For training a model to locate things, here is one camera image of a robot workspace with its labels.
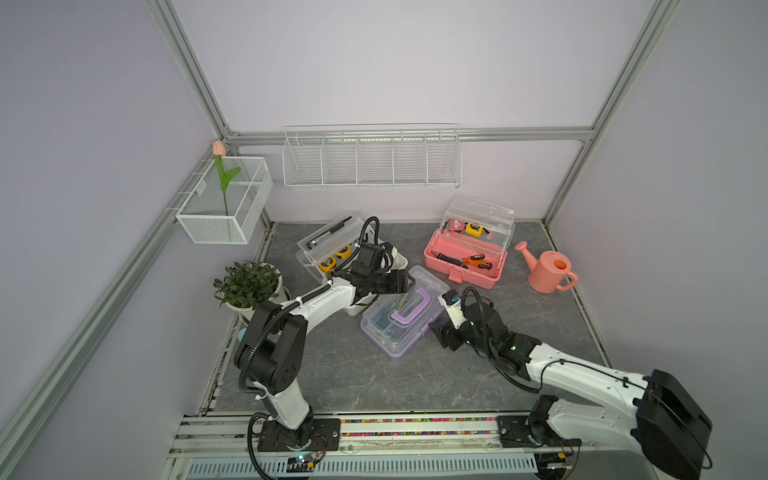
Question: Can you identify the orange black screwdriver pink box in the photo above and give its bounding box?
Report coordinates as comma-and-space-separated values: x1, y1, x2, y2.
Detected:
462, 254, 493, 270

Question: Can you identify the black yellow screwdriver pink box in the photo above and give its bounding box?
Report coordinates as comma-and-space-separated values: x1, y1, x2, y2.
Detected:
435, 252, 465, 268

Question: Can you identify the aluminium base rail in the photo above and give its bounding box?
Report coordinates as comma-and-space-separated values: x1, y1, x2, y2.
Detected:
160, 412, 665, 479

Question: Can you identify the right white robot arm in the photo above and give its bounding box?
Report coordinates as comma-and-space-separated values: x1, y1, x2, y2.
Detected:
432, 292, 713, 479

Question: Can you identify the red-black handled metal tool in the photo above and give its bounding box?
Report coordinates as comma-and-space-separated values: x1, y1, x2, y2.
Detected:
306, 216, 352, 250

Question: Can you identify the yellow tape measure pink box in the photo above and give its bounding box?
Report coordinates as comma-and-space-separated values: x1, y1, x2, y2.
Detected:
465, 222, 485, 238

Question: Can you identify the green potted plant white pot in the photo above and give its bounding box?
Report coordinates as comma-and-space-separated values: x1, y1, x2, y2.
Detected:
213, 262, 288, 324

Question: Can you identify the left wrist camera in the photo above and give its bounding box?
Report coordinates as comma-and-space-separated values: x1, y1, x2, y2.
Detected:
381, 242, 395, 273

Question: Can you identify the pink open toolbox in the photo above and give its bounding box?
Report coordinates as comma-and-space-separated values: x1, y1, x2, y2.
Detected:
424, 194, 515, 290

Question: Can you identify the white wire wall shelf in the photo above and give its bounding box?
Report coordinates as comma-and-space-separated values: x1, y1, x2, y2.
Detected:
282, 123, 463, 190

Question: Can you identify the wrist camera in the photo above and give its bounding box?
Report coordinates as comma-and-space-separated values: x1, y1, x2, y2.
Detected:
381, 242, 395, 273
439, 289, 466, 330

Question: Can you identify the purple clear-lid toolbox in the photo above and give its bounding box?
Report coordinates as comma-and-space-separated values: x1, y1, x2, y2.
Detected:
360, 266, 449, 359

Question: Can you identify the pink artificial tulip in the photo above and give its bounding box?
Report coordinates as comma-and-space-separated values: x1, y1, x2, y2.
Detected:
212, 140, 241, 215

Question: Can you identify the white open toolbox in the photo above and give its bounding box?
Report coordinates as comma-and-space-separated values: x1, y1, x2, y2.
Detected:
296, 213, 376, 283

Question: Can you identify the pink watering can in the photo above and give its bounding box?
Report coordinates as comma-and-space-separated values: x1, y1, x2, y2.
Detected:
514, 241, 579, 294

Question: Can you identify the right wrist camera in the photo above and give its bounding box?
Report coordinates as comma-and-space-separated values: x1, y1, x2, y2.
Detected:
439, 289, 466, 330

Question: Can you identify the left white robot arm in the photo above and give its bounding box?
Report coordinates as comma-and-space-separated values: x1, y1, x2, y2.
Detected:
233, 242, 415, 451

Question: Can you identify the white mesh wall basket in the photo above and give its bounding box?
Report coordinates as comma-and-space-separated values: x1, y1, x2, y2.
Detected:
175, 156, 273, 245

